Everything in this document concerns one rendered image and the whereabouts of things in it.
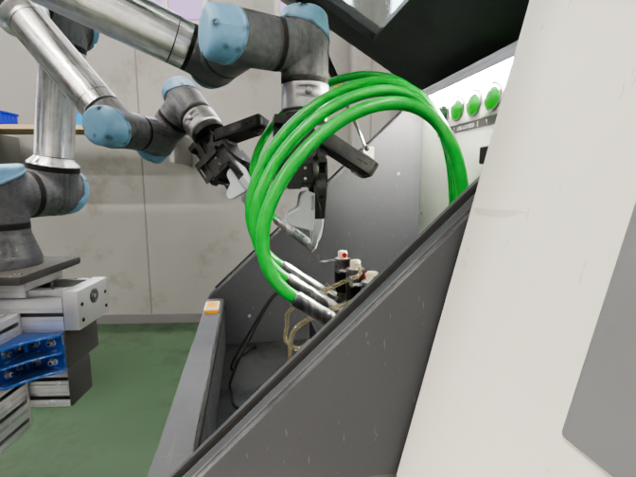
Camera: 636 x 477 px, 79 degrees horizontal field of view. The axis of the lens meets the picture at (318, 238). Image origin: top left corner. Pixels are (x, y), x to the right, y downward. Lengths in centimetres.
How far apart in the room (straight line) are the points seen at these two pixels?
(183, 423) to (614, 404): 43
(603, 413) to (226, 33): 54
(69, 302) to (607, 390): 96
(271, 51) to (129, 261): 325
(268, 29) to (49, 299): 74
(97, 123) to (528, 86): 71
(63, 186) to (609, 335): 112
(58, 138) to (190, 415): 82
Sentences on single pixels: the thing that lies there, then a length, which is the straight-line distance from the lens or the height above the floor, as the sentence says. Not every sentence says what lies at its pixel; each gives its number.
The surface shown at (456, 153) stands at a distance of 45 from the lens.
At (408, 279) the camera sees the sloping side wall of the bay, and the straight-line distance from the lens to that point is 32.
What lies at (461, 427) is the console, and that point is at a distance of 31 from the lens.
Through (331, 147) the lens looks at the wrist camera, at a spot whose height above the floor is 128.
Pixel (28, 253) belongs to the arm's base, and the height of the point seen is 107.
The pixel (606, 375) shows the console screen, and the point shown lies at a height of 114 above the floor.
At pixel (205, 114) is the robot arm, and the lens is 87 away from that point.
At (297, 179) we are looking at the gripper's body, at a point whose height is 123.
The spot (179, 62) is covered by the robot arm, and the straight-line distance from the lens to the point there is 71.
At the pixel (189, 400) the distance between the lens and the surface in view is 57.
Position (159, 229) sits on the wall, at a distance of 359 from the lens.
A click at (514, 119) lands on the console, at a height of 127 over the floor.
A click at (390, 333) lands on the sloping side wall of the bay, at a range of 33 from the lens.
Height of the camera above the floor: 123
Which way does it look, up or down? 8 degrees down
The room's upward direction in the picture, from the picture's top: straight up
